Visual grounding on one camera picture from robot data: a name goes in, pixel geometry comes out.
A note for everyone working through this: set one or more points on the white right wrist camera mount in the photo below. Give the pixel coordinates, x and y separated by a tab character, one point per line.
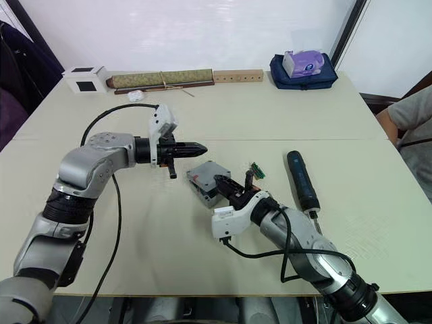
229	222

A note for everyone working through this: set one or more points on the purple tissue pack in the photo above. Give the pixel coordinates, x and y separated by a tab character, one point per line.
303	64

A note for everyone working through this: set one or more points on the dark blue electric screwdriver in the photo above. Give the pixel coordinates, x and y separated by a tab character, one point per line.
302	182

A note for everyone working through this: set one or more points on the grey rounded shape under table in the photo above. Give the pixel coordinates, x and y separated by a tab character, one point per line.
258	310
167	310

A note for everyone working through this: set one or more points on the person in grey shirt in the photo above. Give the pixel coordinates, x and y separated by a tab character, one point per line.
416	135

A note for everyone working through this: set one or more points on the tan twine tie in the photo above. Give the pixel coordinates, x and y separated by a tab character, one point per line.
163	81

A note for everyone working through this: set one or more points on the navy blue zip pouch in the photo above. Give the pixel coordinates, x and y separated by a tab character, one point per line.
303	81

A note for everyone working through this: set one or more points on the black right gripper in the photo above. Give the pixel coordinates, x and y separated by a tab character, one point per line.
240	199

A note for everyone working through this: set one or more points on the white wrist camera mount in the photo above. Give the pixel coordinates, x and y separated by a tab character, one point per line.
229	222
162	118

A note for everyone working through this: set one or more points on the small white crumpled object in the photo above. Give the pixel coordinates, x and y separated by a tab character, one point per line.
136	96

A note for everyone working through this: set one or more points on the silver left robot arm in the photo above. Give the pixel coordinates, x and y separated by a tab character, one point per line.
84	165

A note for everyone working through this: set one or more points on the white cube with black squares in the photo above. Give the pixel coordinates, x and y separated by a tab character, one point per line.
86	79

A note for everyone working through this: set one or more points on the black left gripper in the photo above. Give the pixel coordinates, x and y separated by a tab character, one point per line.
167	150

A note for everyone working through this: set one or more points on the dark wooden rod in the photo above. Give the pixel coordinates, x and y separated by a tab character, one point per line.
141	89

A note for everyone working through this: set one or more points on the grey electronics box base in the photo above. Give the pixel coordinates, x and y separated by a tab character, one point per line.
206	198

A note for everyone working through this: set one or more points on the small green circuit board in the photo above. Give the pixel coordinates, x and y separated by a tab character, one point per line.
259	170

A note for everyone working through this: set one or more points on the dark hanging jacket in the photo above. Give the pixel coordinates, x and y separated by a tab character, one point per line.
23	64

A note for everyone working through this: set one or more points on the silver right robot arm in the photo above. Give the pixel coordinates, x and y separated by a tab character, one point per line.
303	233

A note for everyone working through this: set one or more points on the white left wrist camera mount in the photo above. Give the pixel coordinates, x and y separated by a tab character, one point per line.
162	118

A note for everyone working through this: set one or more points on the grey box lid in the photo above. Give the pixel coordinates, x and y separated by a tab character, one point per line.
204	173

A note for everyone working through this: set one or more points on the purple fabric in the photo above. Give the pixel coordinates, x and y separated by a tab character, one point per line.
10	118

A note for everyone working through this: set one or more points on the rolled bamboo mat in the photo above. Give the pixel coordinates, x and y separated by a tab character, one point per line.
162	77

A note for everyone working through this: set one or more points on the wooden block with holes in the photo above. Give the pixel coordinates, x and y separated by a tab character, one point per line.
238	76

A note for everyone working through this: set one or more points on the dark brown wooden chair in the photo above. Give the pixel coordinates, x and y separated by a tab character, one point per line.
378	99

